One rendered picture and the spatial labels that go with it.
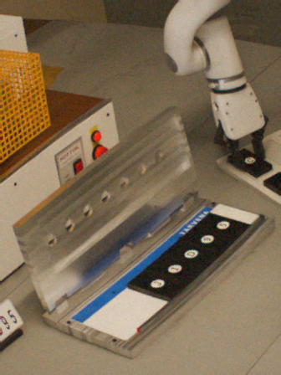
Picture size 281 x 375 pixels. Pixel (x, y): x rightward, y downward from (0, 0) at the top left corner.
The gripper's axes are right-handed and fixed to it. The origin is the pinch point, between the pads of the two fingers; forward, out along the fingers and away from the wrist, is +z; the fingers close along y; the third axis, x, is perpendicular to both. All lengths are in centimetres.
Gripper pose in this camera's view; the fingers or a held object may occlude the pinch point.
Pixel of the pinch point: (248, 155)
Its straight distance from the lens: 220.5
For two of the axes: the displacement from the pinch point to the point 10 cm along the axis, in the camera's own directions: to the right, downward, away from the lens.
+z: 2.6, 9.0, 3.5
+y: 8.2, -4.0, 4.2
